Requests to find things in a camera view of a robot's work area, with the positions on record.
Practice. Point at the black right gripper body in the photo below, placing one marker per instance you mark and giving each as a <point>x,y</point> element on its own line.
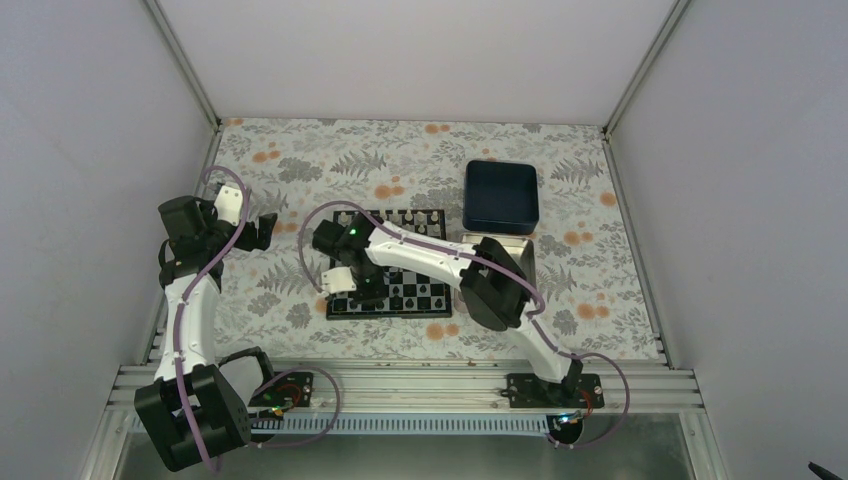
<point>376,282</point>

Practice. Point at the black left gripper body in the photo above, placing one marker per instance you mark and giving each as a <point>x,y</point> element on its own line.
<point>248,242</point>

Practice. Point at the black chess piece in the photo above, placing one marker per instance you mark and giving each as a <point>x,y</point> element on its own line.
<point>396,303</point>

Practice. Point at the black white chessboard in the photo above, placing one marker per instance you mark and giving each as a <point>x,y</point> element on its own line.
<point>423,297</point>

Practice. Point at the metal tin tray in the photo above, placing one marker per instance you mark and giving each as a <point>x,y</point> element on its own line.
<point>521,249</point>

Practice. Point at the dark blue tin lid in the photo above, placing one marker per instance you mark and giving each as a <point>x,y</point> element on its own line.
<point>500,197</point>

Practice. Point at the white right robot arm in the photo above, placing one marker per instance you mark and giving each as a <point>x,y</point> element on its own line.
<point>496,290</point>

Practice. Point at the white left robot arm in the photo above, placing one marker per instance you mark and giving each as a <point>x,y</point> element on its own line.
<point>196,408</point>

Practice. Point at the white chess piece row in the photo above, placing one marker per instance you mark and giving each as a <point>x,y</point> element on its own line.
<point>428,222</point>

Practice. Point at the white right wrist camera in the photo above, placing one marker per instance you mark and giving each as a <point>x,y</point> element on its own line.
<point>337,280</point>

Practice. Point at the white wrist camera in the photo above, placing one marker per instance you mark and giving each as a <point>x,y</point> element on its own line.
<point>229,204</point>
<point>337,280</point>

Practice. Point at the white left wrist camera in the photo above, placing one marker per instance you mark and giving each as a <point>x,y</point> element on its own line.
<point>229,204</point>

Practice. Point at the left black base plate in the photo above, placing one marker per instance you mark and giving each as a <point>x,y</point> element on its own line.
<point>286,393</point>

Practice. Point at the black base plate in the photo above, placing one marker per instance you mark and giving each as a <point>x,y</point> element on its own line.
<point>526,391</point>
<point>286,393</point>

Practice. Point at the aluminium rail frame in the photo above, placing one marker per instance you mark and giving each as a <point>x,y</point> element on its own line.
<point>473,386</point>

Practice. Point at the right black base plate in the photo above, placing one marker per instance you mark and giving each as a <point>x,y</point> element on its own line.
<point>526,391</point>

